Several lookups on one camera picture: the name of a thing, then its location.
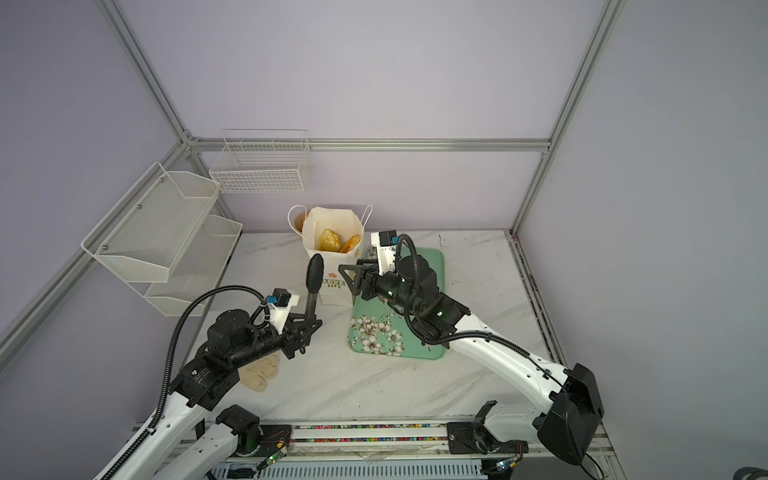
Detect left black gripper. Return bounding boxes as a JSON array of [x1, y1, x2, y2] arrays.
[[231, 313, 321, 369]]

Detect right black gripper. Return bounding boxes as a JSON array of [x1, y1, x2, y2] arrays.
[[336, 256, 419, 316]]

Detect orange fake donut bread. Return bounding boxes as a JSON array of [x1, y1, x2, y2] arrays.
[[340, 235, 361, 254]]

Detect black metal tongs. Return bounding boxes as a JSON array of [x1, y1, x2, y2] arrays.
[[304, 253, 324, 322]]

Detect white paper bag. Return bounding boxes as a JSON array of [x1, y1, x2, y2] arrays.
[[287, 205, 373, 306]]

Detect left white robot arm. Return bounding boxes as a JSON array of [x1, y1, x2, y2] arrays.
[[99, 283, 322, 479]]

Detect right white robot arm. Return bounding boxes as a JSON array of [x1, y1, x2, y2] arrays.
[[338, 234, 604, 466]]

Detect green floral tray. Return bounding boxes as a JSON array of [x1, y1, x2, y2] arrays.
[[347, 244, 449, 361]]

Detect potted green plant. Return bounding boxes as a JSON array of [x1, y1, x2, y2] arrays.
[[293, 212, 307, 233]]

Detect white two-tier mesh shelf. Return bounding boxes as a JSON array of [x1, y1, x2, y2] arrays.
[[81, 163, 242, 317]]

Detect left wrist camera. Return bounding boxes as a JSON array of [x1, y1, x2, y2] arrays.
[[267, 288, 300, 333]]

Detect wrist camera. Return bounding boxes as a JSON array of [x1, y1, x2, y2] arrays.
[[371, 230, 398, 275], [267, 288, 300, 333]]

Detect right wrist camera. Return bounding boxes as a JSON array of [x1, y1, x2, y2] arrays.
[[371, 230, 398, 275]]

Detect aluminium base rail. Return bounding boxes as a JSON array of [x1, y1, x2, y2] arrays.
[[116, 416, 616, 464]]

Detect white wire basket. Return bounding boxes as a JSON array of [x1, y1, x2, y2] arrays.
[[209, 129, 313, 194]]

